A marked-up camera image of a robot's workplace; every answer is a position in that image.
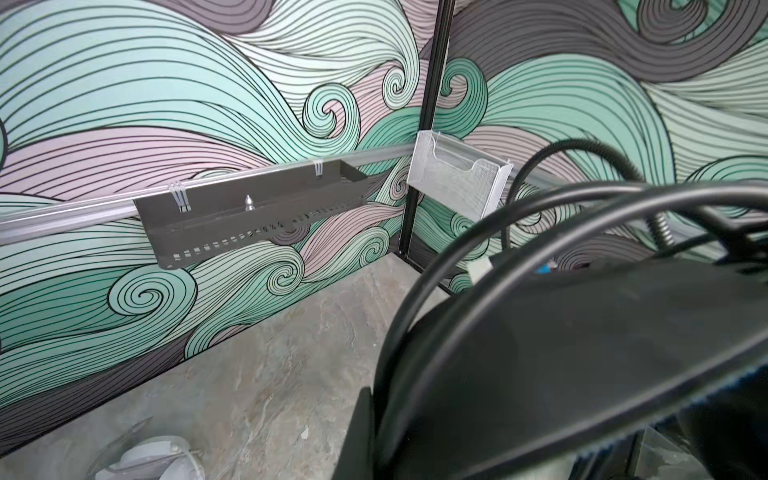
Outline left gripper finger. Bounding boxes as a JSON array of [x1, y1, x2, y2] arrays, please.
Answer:
[[331, 387, 376, 480]]

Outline white headphones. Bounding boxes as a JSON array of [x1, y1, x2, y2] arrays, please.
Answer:
[[85, 416, 206, 480]]

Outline black blue headphones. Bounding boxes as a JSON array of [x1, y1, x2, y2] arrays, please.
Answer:
[[373, 181, 767, 479]]

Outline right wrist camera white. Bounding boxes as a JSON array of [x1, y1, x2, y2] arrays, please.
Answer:
[[466, 257, 556, 286]]

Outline black perforated wall tray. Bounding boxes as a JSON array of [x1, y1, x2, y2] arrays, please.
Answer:
[[134, 160, 370, 270]]

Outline clear plastic wall bin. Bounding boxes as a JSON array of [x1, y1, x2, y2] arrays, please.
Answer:
[[407, 130, 514, 222]]

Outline aluminium wall rail right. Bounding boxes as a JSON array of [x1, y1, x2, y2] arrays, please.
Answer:
[[506, 165, 568, 189]]

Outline aluminium wall rail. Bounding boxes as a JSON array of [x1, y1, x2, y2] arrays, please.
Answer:
[[1, 141, 415, 245], [506, 165, 568, 189]]

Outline black frame post right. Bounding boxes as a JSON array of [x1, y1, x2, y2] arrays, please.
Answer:
[[397, 0, 456, 260]]

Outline aluminium wall rail back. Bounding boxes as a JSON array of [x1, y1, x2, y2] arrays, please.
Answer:
[[1, 141, 415, 245]]

